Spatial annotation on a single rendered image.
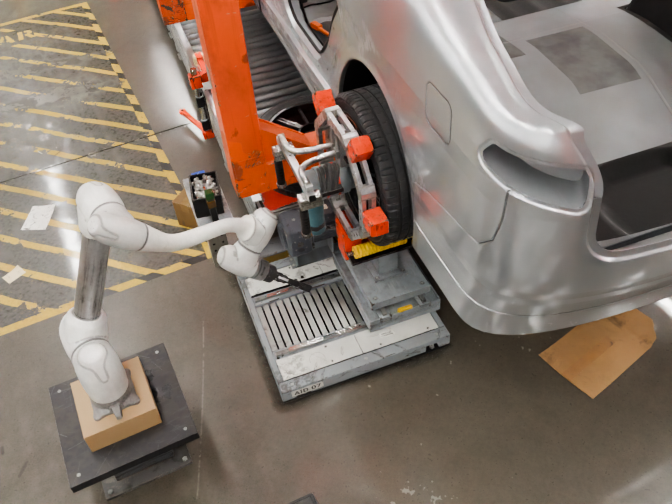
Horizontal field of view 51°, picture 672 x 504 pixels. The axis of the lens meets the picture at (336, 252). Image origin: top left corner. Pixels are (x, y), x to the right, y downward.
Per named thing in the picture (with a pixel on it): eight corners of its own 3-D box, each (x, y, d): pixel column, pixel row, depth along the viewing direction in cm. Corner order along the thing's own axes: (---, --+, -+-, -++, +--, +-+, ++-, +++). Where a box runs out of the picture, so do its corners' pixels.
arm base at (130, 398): (97, 430, 263) (92, 423, 259) (85, 387, 278) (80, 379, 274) (144, 410, 268) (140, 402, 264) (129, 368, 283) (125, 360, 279)
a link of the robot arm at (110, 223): (153, 229, 235) (138, 208, 244) (106, 217, 222) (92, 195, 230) (135, 260, 239) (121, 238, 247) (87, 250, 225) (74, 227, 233)
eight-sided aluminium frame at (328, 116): (378, 261, 292) (375, 157, 253) (364, 266, 291) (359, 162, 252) (333, 185, 329) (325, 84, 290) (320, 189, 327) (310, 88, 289)
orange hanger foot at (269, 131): (370, 162, 348) (368, 103, 324) (270, 191, 338) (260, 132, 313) (357, 144, 360) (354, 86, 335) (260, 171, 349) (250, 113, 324)
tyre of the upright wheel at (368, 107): (391, 46, 276) (369, 133, 337) (335, 60, 271) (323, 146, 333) (458, 188, 255) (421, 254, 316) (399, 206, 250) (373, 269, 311)
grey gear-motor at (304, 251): (368, 257, 363) (366, 207, 338) (292, 281, 355) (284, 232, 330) (355, 235, 376) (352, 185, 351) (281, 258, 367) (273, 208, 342)
